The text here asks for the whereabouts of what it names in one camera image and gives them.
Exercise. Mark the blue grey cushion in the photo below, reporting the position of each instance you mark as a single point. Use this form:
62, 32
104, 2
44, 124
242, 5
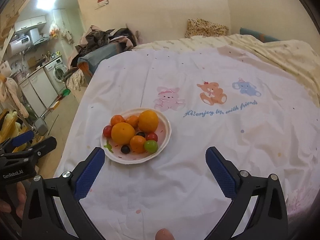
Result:
100, 55

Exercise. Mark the teal pillow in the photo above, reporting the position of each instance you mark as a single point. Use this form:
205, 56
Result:
250, 32

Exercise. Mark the green broom head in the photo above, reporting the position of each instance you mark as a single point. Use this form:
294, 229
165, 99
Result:
65, 92

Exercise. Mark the large orange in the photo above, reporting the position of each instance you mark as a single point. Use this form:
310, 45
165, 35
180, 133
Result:
148, 121
123, 133

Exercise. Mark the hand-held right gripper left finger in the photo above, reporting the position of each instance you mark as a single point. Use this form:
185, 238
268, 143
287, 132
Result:
88, 175

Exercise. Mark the white animal print blanket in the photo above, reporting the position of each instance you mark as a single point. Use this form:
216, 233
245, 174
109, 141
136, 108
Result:
200, 155

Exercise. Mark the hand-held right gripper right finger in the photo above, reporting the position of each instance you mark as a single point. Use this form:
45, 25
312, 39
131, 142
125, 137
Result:
221, 172

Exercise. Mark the red cherry tomato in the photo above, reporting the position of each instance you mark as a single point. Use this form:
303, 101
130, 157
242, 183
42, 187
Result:
107, 130
151, 136

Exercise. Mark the white upper cabinets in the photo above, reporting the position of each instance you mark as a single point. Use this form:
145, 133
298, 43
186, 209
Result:
30, 23

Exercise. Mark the dark purple grape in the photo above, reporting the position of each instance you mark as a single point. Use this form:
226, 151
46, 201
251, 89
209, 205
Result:
125, 149
140, 134

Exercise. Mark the square ceiling light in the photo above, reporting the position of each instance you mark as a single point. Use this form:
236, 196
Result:
47, 2

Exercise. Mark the small mandarin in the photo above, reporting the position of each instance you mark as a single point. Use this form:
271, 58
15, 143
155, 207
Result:
132, 120
117, 120
137, 143

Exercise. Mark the white water heater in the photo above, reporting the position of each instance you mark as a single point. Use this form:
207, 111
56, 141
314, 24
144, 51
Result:
34, 36

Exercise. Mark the grey dustpan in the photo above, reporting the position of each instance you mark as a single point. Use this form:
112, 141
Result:
41, 127

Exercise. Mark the white microwave oven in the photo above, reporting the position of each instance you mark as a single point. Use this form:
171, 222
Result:
20, 43

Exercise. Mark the leopard print pillow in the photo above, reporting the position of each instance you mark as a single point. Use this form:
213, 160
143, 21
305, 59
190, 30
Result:
205, 28

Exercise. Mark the white base cabinet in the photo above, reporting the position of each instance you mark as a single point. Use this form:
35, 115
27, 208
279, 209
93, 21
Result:
37, 90

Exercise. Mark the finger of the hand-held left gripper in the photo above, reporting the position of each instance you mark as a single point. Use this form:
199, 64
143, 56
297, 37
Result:
42, 146
22, 138

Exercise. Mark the glass range hood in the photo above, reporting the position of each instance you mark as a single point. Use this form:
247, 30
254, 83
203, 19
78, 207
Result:
42, 41

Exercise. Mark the pink hanging garment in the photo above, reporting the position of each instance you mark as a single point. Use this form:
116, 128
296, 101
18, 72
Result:
12, 92

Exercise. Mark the person's bare leg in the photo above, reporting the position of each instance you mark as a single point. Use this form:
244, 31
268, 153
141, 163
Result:
164, 235

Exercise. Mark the pink dotted oval plate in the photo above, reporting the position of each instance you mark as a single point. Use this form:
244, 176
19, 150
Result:
162, 127

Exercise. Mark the green grape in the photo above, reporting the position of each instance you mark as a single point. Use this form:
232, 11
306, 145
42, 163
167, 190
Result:
151, 146

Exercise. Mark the red white wall hook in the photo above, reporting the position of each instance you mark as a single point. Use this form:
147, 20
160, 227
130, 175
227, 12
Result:
102, 1

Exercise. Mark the hanging plastic bag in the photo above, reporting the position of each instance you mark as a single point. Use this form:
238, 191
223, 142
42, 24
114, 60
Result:
54, 29

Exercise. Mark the pile of dark clothes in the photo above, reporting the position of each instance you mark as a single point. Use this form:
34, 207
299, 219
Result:
100, 37

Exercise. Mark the white washing machine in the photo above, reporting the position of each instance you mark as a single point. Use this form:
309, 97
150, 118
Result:
58, 73

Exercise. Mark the cream floral bed cover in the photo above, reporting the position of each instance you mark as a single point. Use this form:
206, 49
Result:
287, 52

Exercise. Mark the person's left hand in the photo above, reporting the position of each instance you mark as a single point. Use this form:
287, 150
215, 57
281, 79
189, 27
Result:
22, 192

